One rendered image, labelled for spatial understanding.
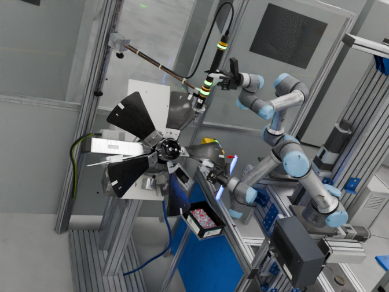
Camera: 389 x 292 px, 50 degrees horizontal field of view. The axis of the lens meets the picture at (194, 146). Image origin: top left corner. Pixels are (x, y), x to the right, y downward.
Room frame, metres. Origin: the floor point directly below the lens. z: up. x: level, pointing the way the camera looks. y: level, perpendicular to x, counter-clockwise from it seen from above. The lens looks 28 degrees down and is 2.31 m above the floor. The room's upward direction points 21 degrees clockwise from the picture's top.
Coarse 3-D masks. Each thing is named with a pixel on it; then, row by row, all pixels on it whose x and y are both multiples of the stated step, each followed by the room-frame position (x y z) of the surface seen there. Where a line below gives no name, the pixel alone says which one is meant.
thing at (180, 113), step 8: (176, 96) 2.19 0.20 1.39; (184, 96) 2.20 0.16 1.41; (192, 96) 2.20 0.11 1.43; (176, 104) 2.16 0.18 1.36; (184, 104) 2.16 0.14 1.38; (168, 112) 2.13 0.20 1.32; (176, 112) 2.12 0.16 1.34; (184, 112) 2.11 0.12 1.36; (192, 112) 2.12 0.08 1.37; (200, 112) 2.13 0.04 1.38; (168, 120) 2.09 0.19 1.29; (176, 120) 2.08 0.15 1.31; (184, 120) 2.08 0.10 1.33; (192, 120) 2.08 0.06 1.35; (176, 128) 2.04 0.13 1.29; (184, 128) 2.04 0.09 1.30
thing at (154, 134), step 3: (153, 132) 1.95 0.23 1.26; (156, 132) 1.95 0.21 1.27; (150, 135) 1.95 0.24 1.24; (153, 135) 1.95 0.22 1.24; (156, 135) 1.95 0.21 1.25; (159, 135) 1.95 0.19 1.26; (147, 138) 1.95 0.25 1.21; (150, 138) 1.95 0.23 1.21; (156, 138) 1.95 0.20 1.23; (159, 138) 1.95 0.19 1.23; (147, 141) 1.95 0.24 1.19; (153, 141) 1.95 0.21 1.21; (156, 141) 1.95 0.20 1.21; (150, 144) 1.95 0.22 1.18; (153, 144) 1.95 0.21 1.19
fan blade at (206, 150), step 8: (200, 144) 2.14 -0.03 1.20; (208, 144) 2.16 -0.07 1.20; (216, 144) 2.18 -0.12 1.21; (192, 152) 2.03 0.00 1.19; (200, 152) 2.06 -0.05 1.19; (208, 152) 2.09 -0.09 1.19; (216, 152) 2.12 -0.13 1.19; (200, 160) 1.99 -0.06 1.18; (216, 160) 2.06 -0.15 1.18; (224, 160) 2.10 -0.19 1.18
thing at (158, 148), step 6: (162, 138) 2.02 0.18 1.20; (168, 138) 1.94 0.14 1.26; (156, 144) 1.98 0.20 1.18; (162, 144) 1.90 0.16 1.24; (168, 144) 1.92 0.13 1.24; (174, 144) 1.94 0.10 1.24; (150, 150) 1.96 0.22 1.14; (156, 150) 1.92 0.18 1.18; (162, 150) 1.88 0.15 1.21; (168, 150) 1.91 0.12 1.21; (174, 150) 1.93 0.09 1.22; (180, 150) 1.94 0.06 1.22; (162, 156) 1.88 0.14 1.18; (168, 156) 1.89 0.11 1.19; (174, 156) 1.91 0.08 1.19; (156, 162) 1.95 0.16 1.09; (162, 162) 1.95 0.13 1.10
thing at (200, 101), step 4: (228, 32) 2.00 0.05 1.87; (224, 36) 1.99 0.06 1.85; (228, 36) 2.00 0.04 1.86; (220, 40) 2.00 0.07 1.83; (224, 40) 1.99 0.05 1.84; (200, 96) 1.99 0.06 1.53; (200, 100) 1.99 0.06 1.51; (204, 100) 2.00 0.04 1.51; (200, 104) 1.99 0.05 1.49; (200, 108) 2.00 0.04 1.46; (196, 112) 2.00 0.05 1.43
